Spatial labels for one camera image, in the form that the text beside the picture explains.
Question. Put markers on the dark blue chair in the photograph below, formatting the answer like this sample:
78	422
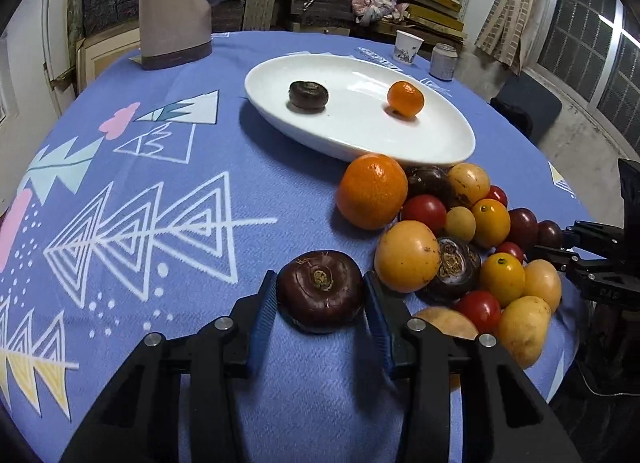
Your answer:
527	105

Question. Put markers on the yellow tomato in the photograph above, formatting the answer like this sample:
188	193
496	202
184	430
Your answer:
493	223
504	277

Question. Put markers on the red cherry tomato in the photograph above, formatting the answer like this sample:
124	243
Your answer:
426	209
512	249
497	194
481	308

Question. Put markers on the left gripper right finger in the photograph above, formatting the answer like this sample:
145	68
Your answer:
505	419

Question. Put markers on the yellow pear apple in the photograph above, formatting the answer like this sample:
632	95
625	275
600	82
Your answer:
523	329

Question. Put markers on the cut dark mangosteen half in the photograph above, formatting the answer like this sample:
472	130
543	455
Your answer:
457	275

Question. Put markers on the dark purple mangosteen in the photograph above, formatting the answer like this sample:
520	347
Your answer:
320	291

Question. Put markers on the white paper cup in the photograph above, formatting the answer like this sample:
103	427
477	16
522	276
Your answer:
406	47

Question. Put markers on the white oval plate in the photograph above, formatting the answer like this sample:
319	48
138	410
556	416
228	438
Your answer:
357	118

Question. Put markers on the tan potato-like fruit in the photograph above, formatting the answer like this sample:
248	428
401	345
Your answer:
449	322

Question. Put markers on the dark red plum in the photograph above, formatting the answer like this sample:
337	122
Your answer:
524	228
549	234

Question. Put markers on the crumpled pink cloth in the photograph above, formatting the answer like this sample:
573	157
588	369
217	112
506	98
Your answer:
368	12

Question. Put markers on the beige thermos jug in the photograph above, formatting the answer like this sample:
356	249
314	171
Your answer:
174	32

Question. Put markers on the small silver can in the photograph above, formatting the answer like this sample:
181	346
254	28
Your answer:
443	62

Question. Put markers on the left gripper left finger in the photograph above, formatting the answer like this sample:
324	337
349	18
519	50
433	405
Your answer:
136	416

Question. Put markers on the small tan longan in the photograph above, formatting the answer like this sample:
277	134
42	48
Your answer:
460	224

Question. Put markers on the small orange tangerine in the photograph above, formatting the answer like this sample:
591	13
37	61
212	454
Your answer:
405	99

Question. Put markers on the blue patterned tablecloth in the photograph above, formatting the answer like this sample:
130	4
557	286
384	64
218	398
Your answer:
160	198

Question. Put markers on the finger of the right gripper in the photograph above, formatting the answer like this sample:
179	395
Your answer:
604	240
598	280

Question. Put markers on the large orange tangerine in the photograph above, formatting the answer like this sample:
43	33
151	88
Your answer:
372	191

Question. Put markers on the speckled yellow fruit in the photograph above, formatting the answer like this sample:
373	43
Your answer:
470	183
542	280

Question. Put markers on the window with grid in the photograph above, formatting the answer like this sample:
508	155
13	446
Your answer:
591	49

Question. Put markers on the large yellow passion fruit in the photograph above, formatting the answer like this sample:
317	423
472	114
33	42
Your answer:
407	257

